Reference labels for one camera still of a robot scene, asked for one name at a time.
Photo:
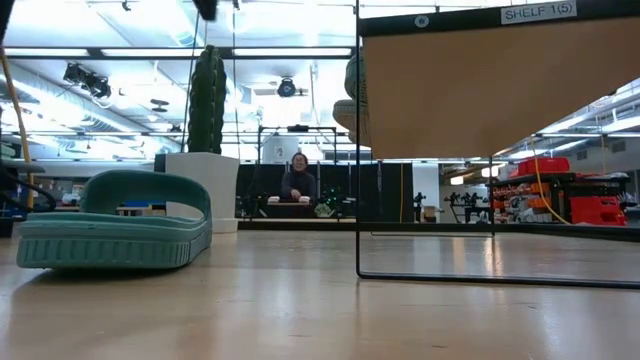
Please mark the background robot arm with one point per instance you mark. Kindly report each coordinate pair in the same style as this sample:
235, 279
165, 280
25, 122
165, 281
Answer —
330, 197

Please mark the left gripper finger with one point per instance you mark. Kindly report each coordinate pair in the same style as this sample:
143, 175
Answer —
206, 9

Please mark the white plant pot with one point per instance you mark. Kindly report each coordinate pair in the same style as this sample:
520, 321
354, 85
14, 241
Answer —
200, 190

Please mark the red and black cart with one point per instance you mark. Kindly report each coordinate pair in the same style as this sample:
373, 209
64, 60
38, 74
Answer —
600, 210

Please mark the person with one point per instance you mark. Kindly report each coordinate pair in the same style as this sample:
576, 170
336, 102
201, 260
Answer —
298, 185

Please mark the black partition screen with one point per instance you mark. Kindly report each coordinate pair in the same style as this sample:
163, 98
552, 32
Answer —
380, 190

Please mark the wooden shelf with black frame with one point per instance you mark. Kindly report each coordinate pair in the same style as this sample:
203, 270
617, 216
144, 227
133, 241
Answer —
475, 90

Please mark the grey rubber slide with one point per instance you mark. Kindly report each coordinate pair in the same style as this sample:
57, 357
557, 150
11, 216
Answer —
350, 120

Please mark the round black ceiling camera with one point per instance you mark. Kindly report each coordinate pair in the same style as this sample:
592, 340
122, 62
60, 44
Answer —
286, 88

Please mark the black ceiling device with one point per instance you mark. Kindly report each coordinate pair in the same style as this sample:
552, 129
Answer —
87, 80

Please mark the green cactus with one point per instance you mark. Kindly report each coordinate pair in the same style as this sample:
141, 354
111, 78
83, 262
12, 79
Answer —
207, 100

